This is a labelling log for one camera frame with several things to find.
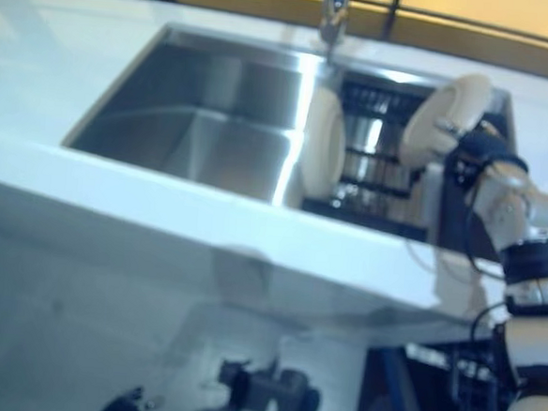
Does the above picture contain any dark right robot hand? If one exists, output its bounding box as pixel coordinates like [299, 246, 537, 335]
[437, 117, 533, 196]

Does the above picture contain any dark left robot hand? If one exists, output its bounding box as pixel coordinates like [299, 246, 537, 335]
[97, 384, 166, 411]

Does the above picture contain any cream ceramic plate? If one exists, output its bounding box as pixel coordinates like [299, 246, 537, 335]
[297, 87, 350, 200]
[398, 68, 495, 173]

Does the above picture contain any black built-in dishwasher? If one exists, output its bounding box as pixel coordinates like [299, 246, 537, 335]
[360, 333, 528, 411]

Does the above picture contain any black dish drying rack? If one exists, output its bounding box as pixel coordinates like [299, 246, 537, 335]
[297, 66, 447, 241]

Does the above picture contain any left robot leg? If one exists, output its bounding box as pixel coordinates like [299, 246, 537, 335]
[215, 354, 277, 411]

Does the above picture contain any robot leg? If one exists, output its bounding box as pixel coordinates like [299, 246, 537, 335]
[215, 354, 277, 411]
[272, 366, 324, 411]

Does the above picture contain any dark-framed yellow window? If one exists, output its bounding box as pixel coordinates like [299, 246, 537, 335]
[133, 0, 548, 78]

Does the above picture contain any right robot leg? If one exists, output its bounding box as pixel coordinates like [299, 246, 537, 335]
[272, 366, 324, 411]

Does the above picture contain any chrome pull-down kitchen faucet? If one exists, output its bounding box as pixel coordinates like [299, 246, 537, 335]
[314, 0, 353, 64]

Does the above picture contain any narrow white cabinet door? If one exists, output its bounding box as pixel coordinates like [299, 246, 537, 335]
[250, 269, 444, 411]

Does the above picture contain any stainless steel kitchen sink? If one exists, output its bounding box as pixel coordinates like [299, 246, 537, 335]
[53, 15, 524, 266]

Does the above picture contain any wire dishwasher basket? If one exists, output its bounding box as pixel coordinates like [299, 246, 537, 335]
[400, 341, 524, 411]

